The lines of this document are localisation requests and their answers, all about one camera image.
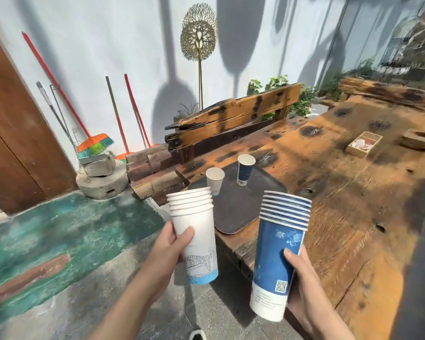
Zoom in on blue drinking cup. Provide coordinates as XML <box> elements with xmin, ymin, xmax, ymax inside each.
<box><xmin>236</xmin><ymin>154</ymin><xmax>256</xmax><ymax>187</ymax></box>

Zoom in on golden metal tree ornament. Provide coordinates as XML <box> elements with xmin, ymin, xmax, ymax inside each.
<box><xmin>179</xmin><ymin>3</ymin><xmax>219</xmax><ymax>111</ymax></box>

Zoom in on person's left forearm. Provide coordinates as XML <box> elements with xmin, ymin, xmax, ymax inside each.
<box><xmin>88</xmin><ymin>271</ymin><xmax>161</xmax><ymax>340</ymax></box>

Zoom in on white drinking cup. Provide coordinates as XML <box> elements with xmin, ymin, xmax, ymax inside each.
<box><xmin>205</xmin><ymin>167</ymin><xmax>225</xmax><ymax>197</ymax></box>

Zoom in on green leafy shrub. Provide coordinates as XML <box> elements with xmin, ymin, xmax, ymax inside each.
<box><xmin>246</xmin><ymin>74</ymin><xmax>318</xmax><ymax>120</ymax></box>

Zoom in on person's right hand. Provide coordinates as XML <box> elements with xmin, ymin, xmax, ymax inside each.
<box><xmin>283</xmin><ymin>244</ymin><xmax>336</xmax><ymax>330</ymax></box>

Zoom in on weathered wooden log beam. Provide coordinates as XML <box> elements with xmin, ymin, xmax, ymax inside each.
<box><xmin>338</xmin><ymin>77</ymin><xmax>425</xmax><ymax>111</ymax></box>

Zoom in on round stone millstone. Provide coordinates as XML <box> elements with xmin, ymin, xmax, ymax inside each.
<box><xmin>76</xmin><ymin>160</ymin><xmax>130</xmax><ymax>200</ymax></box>

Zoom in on pile of brown bricks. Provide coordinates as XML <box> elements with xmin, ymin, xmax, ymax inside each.
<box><xmin>125</xmin><ymin>143</ymin><xmax>189</xmax><ymax>206</ymax></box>

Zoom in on person's right forearm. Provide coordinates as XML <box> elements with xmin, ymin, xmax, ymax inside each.
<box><xmin>304</xmin><ymin>304</ymin><xmax>357</xmax><ymax>340</ymax></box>

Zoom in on person's left hand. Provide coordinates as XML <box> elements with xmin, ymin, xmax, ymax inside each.
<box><xmin>139</xmin><ymin>221</ymin><xmax>196</xmax><ymax>304</ymax></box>

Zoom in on wooden block with hollow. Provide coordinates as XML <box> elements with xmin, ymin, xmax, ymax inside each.
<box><xmin>399</xmin><ymin>129</ymin><xmax>425</xmax><ymax>151</ymax></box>

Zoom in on charred wooden bench backrest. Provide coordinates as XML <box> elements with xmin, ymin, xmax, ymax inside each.
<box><xmin>165</xmin><ymin>82</ymin><xmax>303</xmax><ymax>164</ymax></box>

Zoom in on grey stone block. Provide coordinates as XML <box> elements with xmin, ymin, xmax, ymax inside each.
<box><xmin>81</xmin><ymin>152</ymin><xmax>117</xmax><ymax>178</ymax></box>

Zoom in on small spiky potted plant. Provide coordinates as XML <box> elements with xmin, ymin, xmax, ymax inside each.
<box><xmin>176</xmin><ymin>102</ymin><xmax>200</xmax><ymax>120</ymax></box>

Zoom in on brown wooden door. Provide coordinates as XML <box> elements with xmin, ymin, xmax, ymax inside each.
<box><xmin>0</xmin><ymin>17</ymin><xmax>79</xmax><ymax>216</ymax></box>

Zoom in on dark brown serving tray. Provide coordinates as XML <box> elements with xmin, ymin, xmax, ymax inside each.
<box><xmin>188</xmin><ymin>162</ymin><xmax>289</xmax><ymax>235</ymax></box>

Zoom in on white wire birdcage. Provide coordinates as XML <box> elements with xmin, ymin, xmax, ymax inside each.
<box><xmin>376</xmin><ymin>15</ymin><xmax>425</xmax><ymax>77</ymax></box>

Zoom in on small wooden box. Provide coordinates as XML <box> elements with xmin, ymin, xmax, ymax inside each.
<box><xmin>345</xmin><ymin>131</ymin><xmax>383</xmax><ymax>159</ymax></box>

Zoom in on red-handled broom with green bristles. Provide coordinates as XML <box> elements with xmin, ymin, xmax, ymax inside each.
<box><xmin>21</xmin><ymin>31</ymin><xmax>115</xmax><ymax>160</ymax></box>

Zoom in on red-handled orange broom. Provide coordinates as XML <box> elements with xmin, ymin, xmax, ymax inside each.
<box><xmin>123</xmin><ymin>73</ymin><xmax>159</xmax><ymax>149</ymax></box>

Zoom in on grey metal pole tool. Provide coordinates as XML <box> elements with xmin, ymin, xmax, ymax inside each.
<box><xmin>35</xmin><ymin>81</ymin><xmax>78</xmax><ymax>148</ymax></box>

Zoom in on white paper scraps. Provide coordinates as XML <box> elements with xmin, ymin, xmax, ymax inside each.
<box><xmin>352</xmin><ymin>137</ymin><xmax>375</xmax><ymax>151</ymax></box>

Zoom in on stack of blue paper cups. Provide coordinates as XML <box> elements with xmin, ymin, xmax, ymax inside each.
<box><xmin>250</xmin><ymin>190</ymin><xmax>312</xmax><ymax>323</ymax></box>

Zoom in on stack of white paper cups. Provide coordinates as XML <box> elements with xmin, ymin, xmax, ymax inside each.
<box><xmin>166</xmin><ymin>187</ymin><xmax>219</xmax><ymax>285</ymax></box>

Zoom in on green plants by wall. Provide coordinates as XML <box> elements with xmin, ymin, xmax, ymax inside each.
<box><xmin>319</xmin><ymin>57</ymin><xmax>377</xmax><ymax>100</ymax></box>

